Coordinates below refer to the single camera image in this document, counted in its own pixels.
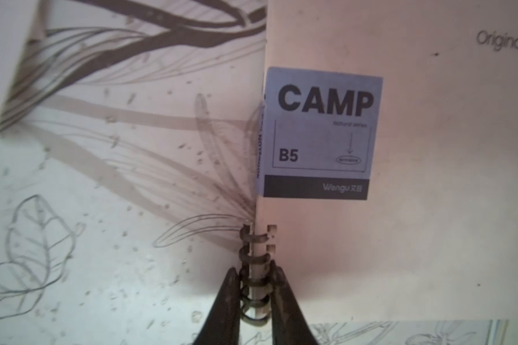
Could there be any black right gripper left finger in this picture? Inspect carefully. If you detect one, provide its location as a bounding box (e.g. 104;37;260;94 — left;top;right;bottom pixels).
194;267;240;345

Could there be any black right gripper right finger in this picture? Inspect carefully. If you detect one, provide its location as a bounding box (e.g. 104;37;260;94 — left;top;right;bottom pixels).
269;264;318;345

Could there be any CAMP B5 spiral notebook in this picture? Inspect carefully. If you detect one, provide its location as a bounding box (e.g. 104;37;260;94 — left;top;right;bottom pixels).
256;1;518;323

